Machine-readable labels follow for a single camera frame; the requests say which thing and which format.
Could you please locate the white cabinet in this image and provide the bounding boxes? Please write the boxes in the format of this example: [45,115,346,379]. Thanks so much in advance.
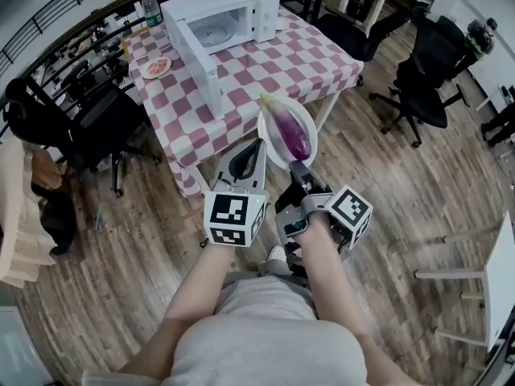
[0,306,46,386]

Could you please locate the person's left forearm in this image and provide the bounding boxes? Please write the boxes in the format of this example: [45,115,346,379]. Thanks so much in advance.
[118,237,238,384]

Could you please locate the person's grey shirt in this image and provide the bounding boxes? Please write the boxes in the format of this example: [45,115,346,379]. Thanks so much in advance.
[82,275,373,386]

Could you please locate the person's grey shorts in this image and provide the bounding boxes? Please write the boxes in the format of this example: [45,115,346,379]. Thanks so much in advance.
[223,261,313,297]

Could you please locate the white side table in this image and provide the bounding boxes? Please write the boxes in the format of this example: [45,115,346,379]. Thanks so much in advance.
[414,210,515,354]

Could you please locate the pink white checkered tablecloth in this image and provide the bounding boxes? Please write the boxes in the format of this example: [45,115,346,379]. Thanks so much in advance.
[122,8,365,199]

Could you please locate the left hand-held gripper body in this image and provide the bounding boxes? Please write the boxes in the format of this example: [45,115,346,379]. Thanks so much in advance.
[203,166,270,249]

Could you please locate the person's dark shoe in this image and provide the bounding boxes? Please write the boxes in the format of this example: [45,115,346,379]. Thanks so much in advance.
[284,242,309,277]

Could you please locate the white round plate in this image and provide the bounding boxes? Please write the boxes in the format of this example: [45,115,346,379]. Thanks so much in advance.
[256,94,319,172]

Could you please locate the black mesh office chair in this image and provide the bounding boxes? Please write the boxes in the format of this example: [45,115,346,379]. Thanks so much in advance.
[2,77,163,199]

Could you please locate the person's right forearm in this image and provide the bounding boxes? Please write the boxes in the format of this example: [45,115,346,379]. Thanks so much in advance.
[299,211,407,386]

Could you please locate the small plate with food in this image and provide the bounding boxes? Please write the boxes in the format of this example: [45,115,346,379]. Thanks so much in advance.
[140,55,173,80]

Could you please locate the purple eggplant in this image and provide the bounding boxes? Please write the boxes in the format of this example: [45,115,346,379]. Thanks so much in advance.
[259,92,313,162]

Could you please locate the black helmet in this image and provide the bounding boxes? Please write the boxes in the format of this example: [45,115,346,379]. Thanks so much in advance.
[464,17,496,61]

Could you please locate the clear plastic water bottle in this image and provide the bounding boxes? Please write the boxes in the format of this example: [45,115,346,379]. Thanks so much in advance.
[140,0,164,28]

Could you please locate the white microwave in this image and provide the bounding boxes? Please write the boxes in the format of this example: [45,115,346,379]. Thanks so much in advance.
[160,0,281,121]

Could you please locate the beige cloth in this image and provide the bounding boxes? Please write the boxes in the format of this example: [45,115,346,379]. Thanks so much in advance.
[0,137,58,290]

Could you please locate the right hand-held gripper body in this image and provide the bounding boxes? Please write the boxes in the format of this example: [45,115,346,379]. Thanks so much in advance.
[275,183,373,257]

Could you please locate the black bag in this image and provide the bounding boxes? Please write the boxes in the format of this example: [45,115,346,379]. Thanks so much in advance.
[31,181,78,257]

